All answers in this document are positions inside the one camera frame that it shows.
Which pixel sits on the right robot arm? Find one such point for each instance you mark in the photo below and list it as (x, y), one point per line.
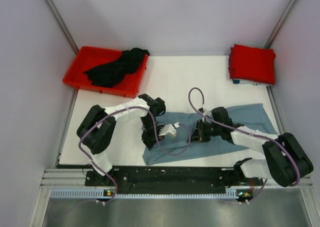
(284, 161)

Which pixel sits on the red plastic bin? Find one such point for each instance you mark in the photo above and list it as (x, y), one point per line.
(89, 57)

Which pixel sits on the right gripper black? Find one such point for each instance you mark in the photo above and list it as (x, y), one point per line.
(199, 135)

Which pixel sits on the aluminium frame rail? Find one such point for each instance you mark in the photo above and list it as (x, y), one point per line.
(76, 178)

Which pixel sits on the grey slotted cable duct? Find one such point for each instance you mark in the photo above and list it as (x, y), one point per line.
(68, 193)

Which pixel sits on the red t shirt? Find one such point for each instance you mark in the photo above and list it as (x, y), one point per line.
(251, 64)

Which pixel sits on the black t shirt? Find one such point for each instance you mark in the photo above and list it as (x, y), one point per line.
(112, 73)

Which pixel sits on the blue grey t shirt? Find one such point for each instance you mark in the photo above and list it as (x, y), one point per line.
(253, 116)

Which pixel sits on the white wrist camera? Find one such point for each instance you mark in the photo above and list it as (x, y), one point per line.
(169, 130)
(206, 114)

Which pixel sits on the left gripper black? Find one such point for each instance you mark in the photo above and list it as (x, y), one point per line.
(149, 139)

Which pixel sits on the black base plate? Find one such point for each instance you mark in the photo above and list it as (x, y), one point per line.
(166, 180)

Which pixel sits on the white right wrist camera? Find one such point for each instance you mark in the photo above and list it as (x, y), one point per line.
(206, 114)

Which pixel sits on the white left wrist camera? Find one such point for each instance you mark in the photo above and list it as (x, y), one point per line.
(169, 130)

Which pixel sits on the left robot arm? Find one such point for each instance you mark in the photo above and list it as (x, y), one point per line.
(97, 128)

